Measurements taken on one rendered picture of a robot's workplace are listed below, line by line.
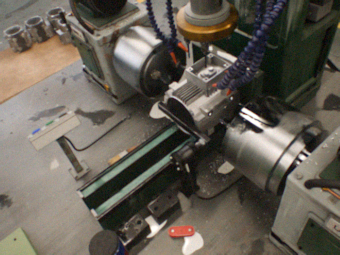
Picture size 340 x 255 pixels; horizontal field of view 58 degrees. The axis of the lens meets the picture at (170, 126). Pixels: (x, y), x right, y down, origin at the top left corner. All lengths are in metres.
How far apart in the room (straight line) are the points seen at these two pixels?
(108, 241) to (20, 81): 2.59
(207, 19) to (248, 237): 0.68
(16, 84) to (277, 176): 2.61
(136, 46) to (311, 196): 0.78
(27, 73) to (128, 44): 2.05
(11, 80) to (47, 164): 1.88
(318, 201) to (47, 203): 0.93
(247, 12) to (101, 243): 0.83
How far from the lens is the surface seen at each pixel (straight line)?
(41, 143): 1.10
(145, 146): 1.14
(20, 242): 1.21
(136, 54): 1.17
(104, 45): 1.30
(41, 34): 3.51
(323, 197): 0.76
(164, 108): 1.09
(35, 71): 3.15
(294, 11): 0.99
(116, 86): 1.42
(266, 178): 0.87
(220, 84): 0.84
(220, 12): 0.91
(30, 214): 1.29
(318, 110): 1.44
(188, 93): 1.02
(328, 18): 1.21
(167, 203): 1.07
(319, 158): 0.82
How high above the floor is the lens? 1.80
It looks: 48 degrees down
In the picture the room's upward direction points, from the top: 10 degrees counter-clockwise
